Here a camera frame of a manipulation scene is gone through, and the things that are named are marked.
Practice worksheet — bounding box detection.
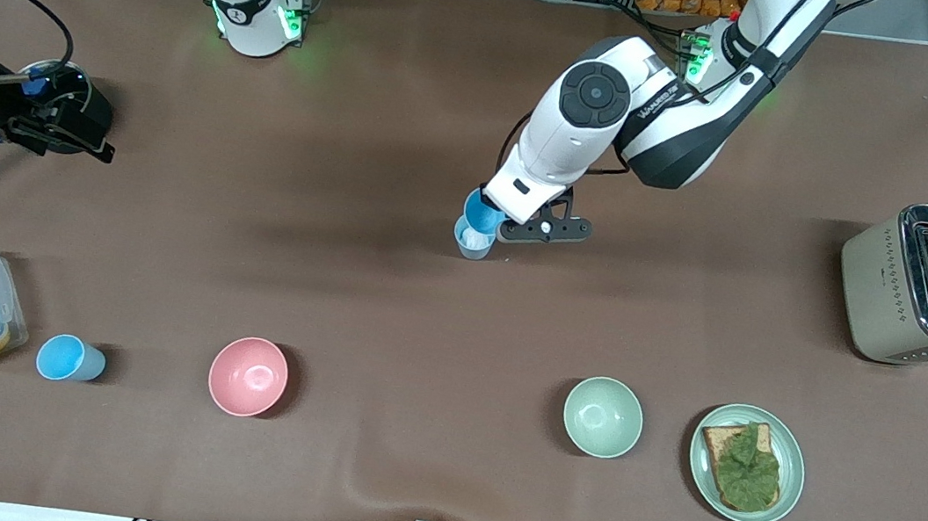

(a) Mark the pale blue plastic cup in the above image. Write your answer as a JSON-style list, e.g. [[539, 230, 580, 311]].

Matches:
[[450, 213, 502, 264]]

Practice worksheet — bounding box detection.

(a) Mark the pale green bowl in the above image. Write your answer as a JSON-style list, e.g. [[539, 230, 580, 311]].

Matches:
[[557, 372, 650, 465]]

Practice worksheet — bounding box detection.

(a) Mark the pink bowl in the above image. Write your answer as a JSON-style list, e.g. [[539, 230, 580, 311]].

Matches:
[[204, 332, 294, 423]]

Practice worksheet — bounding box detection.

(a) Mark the brown bread slice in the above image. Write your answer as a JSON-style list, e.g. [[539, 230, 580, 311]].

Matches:
[[692, 415, 791, 517]]

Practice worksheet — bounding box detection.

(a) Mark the green lettuce leaf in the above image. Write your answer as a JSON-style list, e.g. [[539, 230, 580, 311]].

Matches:
[[707, 417, 789, 516]]

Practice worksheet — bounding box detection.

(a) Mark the pale green plate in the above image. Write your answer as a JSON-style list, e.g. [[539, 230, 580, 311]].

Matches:
[[680, 398, 815, 521]]

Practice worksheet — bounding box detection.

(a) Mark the black pot blue handle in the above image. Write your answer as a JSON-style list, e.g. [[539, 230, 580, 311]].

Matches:
[[0, 51, 122, 203]]

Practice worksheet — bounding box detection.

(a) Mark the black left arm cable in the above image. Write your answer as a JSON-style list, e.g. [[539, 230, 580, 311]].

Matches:
[[497, 0, 861, 212]]

